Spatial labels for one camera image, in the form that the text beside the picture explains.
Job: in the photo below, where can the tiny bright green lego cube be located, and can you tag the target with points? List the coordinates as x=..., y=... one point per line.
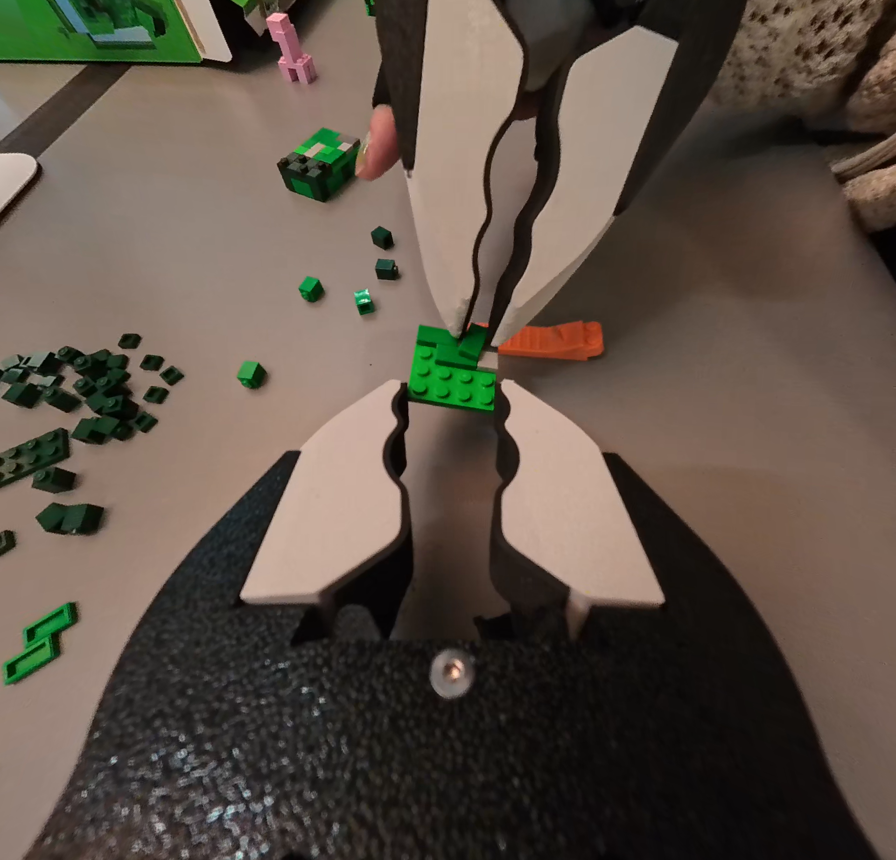
x=311, y=288
x=250, y=373
x=364, y=301

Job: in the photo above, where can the small green lego piece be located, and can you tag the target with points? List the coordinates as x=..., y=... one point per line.
x=472, y=342

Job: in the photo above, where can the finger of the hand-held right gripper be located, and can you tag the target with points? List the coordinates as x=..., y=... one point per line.
x=595, y=174
x=455, y=174

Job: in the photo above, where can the orange brick separator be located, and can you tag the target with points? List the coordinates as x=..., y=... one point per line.
x=560, y=340

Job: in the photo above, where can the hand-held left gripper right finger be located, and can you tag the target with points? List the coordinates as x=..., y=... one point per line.
x=567, y=510

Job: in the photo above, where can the green lego set box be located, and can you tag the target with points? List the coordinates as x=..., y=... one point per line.
x=98, y=13

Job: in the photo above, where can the cream knitted blanket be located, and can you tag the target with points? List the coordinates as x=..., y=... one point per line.
x=805, y=69

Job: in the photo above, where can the person's right hand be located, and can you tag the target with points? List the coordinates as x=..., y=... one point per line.
x=378, y=146

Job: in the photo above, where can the green lego plate assembly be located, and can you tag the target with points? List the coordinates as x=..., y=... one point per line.
x=451, y=380

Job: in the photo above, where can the pile of dark green pieces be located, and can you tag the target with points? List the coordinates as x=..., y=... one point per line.
x=77, y=384

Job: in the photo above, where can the tiny dark green lego cube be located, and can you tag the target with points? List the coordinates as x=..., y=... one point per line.
x=386, y=268
x=381, y=237

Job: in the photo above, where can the green framed lego tile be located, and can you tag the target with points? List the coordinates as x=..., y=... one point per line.
x=50, y=622
x=31, y=660

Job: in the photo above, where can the dark green lego plate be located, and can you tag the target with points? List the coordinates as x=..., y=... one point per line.
x=31, y=454

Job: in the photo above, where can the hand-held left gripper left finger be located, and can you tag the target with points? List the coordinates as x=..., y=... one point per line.
x=329, y=503

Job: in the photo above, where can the white rounded board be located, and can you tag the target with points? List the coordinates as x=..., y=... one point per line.
x=14, y=174

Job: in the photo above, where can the white cardboard sheet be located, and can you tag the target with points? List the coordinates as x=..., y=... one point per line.
x=210, y=13

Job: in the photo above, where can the dark green lego slope brick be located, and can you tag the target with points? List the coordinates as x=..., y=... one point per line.
x=70, y=517
x=54, y=478

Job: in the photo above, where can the pink lego figure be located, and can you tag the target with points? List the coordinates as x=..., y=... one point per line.
x=290, y=51

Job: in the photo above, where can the green lego cube head build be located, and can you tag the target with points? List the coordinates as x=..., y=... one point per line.
x=318, y=163

